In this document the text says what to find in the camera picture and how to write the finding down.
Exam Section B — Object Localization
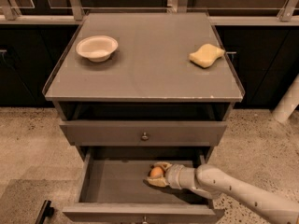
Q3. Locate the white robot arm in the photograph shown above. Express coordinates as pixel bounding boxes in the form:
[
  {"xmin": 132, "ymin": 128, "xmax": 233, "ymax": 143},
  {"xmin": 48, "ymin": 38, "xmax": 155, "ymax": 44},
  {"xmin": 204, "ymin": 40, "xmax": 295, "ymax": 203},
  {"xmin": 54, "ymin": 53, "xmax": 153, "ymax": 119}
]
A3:
[{"xmin": 147, "ymin": 161, "xmax": 299, "ymax": 224}]

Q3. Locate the round metal top drawer knob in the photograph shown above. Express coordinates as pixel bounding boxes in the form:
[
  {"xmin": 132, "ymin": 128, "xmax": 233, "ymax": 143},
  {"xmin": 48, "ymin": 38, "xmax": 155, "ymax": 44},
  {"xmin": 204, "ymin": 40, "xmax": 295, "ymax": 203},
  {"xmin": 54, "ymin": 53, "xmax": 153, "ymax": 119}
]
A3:
[{"xmin": 141, "ymin": 133, "xmax": 149, "ymax": 141}]

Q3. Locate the yellow sponge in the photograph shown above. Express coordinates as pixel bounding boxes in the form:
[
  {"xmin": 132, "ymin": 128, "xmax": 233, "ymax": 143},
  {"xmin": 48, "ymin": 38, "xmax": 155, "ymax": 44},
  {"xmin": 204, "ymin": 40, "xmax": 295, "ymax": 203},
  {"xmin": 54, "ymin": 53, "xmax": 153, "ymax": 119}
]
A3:
[{"xmin": 189, "ymin": 44, "xmax": 224, "ymax": 68}]

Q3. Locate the metal middle drawer knob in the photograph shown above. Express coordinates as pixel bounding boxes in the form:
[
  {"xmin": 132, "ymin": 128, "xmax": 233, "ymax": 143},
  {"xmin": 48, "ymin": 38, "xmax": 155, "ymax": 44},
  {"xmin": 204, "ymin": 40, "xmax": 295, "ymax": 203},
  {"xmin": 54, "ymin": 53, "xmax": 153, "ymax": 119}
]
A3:
[{"xmin": 141, "ymin": 217, "xmax": 149, "ymax": 224}]

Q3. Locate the grey open middle drawer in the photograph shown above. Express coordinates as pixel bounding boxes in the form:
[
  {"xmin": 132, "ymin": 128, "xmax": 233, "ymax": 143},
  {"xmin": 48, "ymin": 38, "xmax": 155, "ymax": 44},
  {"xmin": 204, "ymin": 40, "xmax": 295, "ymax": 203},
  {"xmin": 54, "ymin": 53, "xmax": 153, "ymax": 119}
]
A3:
[{"xmin": 63, "ymin": 147, "xmax": 224, "ymax": 224}]

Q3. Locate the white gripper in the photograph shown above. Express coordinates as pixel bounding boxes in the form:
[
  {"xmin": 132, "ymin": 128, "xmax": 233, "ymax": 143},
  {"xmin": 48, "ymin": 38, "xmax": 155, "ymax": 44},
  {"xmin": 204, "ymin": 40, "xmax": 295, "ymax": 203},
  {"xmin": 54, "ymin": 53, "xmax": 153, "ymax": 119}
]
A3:
[{"xmin": 147, "ymin": 161, "xmax": 185, "ymax": 189}]

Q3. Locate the orange fruit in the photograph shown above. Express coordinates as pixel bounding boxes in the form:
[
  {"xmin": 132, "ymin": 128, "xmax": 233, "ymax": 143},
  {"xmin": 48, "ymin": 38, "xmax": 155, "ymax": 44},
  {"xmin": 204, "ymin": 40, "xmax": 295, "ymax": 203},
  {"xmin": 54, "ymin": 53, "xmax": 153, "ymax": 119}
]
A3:
[{"xmin": 149, "ymin": 166, "xmax": 164, "ymax": 178}]

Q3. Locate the grey top drawer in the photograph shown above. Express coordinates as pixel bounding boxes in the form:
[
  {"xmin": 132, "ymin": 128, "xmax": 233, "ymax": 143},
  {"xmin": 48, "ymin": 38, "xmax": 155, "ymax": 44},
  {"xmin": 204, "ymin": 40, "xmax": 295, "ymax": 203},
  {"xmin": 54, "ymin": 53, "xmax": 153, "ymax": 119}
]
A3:
[{"xmin": 60, "ymin": 120, "xmax": 227, "ymax": 147}]

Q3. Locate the white bowl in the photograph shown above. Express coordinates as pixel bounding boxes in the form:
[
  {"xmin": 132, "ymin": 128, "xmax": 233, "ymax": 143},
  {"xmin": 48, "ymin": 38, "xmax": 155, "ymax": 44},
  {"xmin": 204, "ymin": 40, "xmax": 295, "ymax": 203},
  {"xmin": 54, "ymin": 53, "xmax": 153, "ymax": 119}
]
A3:
[{"xmin": 76, "ymin": 35, "xmax": 119, "ymax": 63}]

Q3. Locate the black object on floor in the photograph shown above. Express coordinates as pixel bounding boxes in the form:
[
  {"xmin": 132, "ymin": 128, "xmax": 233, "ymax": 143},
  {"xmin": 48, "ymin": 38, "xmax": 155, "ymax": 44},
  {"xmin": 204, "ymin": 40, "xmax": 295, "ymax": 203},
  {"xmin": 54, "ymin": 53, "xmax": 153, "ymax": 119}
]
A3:
[{"xmin": 35, "ymin": 200, "xmax": 54, "ymax": 224}]

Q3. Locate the grey drawer cabinet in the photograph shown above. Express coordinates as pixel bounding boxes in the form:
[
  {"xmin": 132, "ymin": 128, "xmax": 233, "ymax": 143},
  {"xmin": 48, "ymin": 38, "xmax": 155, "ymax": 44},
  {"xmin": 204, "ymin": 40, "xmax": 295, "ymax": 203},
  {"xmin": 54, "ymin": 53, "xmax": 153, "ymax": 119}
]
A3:
[{"xmin": 42, "ymin": 12, "xmax": 246, "ymax": 224}]

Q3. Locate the metal railing frame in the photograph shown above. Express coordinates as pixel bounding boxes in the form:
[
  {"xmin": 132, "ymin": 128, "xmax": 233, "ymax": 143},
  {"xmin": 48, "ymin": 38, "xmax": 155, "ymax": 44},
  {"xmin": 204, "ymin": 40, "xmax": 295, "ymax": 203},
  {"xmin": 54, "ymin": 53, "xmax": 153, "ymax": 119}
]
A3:
[{"xmin": 0, "ymin": 0, "xmax": 299, "ymax": 26}]

